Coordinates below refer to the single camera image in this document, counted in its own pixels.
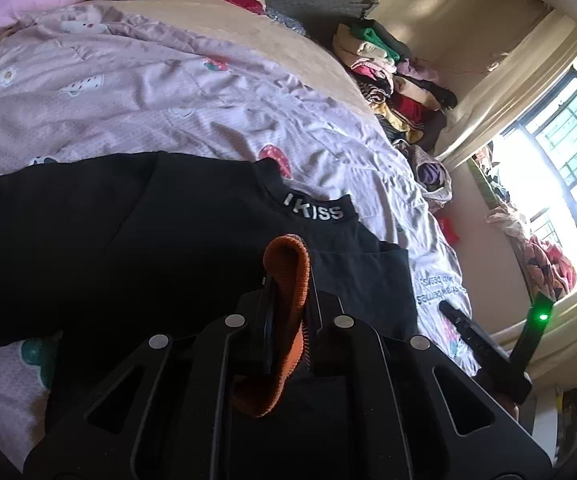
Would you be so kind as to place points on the grey glittery pillow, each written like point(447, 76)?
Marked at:
point(284, 21)

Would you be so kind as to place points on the beige bed sheet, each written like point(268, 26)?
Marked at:
point(228, 30)

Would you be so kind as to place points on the window with black bars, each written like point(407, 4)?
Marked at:
point(568, 135)

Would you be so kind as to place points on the lilac printed bed sheet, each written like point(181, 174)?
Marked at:
point(168, 110)

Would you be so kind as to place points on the pink blanket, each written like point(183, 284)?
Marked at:
point(13, 5)

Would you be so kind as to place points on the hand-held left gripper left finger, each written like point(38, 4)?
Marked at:
point(261, 332)

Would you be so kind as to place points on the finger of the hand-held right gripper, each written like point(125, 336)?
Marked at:
point(473, 332)

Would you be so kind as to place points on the orange knit cloth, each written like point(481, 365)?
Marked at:
point(288, 270)

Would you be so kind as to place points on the pile of folded clothes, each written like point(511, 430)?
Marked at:
point(398, 90)

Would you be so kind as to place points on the small red cloth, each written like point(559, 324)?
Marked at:
point(449, 229)

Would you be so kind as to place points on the bag with purple clothes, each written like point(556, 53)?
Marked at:
point(431, 172)

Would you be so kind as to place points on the black shirt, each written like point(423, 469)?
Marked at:
point(143, 240)

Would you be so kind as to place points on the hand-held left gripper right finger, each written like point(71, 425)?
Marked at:
point(326, 350)

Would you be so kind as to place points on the colourful clothes on window sill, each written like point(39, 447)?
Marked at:
point(543, 260)

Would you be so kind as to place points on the cream curtain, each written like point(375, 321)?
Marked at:
point(518, 85)

